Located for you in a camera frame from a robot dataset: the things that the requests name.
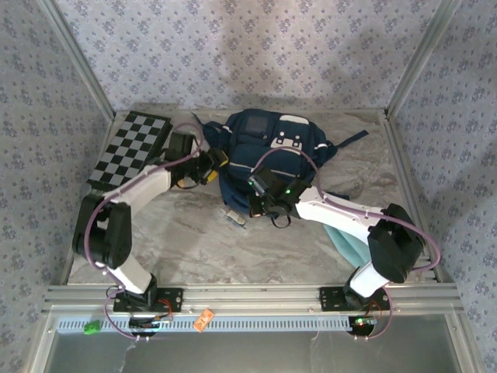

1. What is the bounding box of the navy blue backpack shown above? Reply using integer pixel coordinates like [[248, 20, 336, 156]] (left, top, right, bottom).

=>
[[193, 108, 369, 215]]

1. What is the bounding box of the clear plastic compass case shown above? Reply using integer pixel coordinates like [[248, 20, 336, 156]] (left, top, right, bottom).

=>
[[217, 207, 248, 230]]

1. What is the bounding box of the black and grey chessboard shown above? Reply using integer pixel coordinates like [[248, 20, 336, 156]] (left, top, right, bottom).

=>
[[85, 110, 172, 195]]

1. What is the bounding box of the light blue fabric pouch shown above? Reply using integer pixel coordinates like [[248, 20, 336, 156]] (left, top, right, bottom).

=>
[[324, 227, 370, 269]]

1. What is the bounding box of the orange paper tag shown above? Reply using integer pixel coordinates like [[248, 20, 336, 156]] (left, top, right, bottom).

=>
[[193, 309, 216, 333]]

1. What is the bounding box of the grey metal panel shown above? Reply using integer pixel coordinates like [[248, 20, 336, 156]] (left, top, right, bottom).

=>
[[30, 315, 482, 373]]

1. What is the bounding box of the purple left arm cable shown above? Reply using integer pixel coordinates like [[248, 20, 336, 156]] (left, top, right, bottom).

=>
[[85, 122, 205, 343]]

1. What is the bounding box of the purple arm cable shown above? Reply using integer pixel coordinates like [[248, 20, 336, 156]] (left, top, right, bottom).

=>
[[252, 147, 442, 343], [85, 122, 205, 343]]

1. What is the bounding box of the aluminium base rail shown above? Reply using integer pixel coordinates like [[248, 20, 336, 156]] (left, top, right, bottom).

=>
[[42, 283, 465, 315]]

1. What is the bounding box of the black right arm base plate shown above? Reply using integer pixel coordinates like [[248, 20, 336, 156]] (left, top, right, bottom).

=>
[[318, 286, 391, 312]]

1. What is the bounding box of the grey slotted cable duct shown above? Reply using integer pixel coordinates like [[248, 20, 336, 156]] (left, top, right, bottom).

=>
[[56, 315, 356, 333]]

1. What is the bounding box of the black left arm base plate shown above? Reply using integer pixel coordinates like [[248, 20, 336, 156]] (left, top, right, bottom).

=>
[[113, 287, 184, 312]]

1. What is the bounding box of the aluminium table side rail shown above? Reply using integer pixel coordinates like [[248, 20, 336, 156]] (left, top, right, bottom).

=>
[[382, 116, 443, 284]]

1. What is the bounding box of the aluminium frame post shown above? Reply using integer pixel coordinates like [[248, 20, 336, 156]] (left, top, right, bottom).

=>
[[383, 0, 464, 120], [36, 0, 116, 122]]

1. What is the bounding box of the black controller with red wires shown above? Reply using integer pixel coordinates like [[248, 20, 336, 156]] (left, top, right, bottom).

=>
[[129, 315, 174, 331]]

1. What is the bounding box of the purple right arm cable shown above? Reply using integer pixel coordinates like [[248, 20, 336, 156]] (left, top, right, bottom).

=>
[[252, 147, 442, 343]]

